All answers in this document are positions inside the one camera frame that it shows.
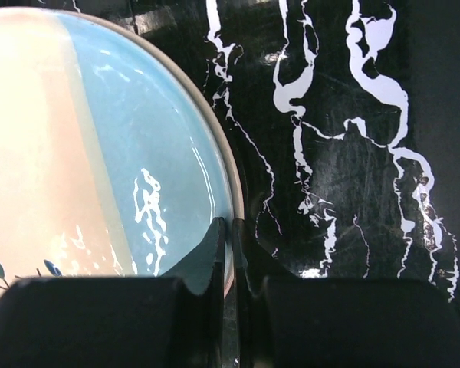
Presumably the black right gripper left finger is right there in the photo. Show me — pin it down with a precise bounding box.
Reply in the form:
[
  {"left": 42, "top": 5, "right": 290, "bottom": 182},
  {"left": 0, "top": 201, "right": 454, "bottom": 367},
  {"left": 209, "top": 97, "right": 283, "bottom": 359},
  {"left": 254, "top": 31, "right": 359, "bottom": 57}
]
[{"left": 0, "top": 218, "right": 225, "bottom": 367}]

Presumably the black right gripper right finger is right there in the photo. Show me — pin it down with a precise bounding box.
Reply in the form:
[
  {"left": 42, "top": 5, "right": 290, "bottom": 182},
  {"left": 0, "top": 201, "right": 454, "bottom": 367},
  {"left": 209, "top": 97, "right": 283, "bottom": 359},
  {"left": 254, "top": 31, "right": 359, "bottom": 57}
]
[{"left": 232, "top": 218, "right": 460, "bottom": 367}]

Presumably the cream and blue leaf plate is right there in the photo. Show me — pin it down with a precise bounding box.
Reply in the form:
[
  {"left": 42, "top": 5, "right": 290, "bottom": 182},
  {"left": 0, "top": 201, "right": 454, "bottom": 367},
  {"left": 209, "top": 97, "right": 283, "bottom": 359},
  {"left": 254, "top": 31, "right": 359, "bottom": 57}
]
[{"left": 0, "top": 7, "right": 244, "bottom": 297}]

